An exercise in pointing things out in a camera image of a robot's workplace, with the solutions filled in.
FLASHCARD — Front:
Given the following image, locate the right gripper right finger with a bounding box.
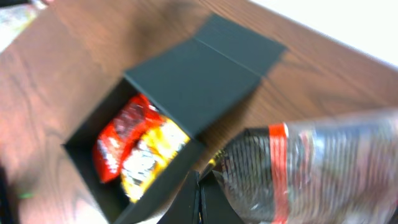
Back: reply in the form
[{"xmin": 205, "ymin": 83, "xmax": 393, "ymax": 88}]
[{"xmin": 200, "ymin": 171, "xmax": 244, "ymax": 224}]

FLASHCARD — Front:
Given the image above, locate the red Hacks candy bag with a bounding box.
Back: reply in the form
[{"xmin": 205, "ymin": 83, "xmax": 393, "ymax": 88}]
[{"xmin": 92, "ymin": 94, "xmax": 163, "ymax": 183}]

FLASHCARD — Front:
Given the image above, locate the black Haribo candy bag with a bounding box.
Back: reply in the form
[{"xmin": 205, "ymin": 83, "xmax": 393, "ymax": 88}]
[{"xmin": 200, "ymin": 109, "xmax": 397, "ymax": 223}]

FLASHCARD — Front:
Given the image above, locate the dark green gift box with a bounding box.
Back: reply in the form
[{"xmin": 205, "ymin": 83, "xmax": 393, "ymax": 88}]
[{"xmin": 64, "ymin": 15, "xmax": 285, "ymax": 223}]

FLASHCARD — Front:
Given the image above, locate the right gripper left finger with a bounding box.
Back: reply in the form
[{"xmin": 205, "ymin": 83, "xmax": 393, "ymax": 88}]
[{"xmin": 157, "ymin": 170, "xmax": 200, "ymax": 224}]

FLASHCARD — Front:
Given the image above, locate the yellow candy bag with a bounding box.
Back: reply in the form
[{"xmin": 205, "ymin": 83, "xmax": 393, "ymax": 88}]
[{"xmin": 121, "ymin": 116, "xmax": 190, "ymax": 203}]

